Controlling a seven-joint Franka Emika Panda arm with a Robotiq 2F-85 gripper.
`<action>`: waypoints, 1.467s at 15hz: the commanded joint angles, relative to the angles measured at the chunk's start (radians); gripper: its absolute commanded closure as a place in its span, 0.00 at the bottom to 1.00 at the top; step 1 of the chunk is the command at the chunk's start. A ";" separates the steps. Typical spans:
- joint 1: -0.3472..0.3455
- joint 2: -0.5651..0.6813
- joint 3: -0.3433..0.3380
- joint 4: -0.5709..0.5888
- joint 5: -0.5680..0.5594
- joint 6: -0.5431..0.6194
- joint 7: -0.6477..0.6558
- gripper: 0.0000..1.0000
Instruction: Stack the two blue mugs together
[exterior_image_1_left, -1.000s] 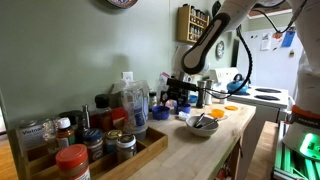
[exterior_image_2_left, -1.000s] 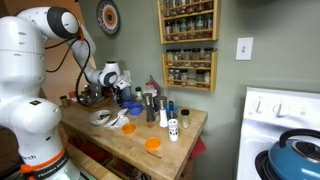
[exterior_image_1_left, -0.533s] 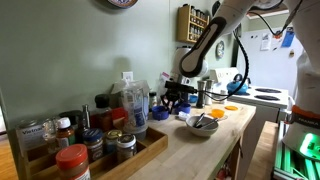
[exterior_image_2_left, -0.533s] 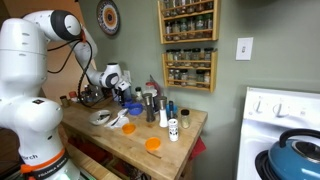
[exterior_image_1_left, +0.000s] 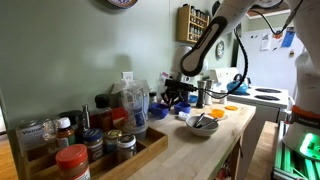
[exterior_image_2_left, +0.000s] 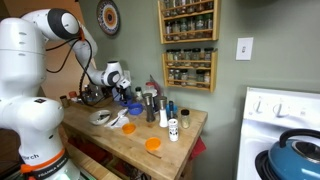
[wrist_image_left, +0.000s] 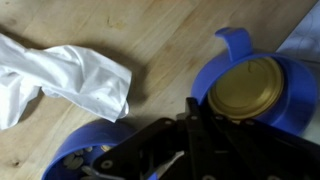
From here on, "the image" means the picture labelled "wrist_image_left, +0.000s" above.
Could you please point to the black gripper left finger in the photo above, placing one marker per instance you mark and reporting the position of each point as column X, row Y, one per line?
column 143, row 153

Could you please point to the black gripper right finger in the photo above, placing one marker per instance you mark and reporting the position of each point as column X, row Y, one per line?
column 250, row 150

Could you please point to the gold jar lid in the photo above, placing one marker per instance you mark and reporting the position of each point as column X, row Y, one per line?
column 247, row 90

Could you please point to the white crumpled plastic bag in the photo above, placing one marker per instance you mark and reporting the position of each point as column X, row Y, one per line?
column 81, row 75

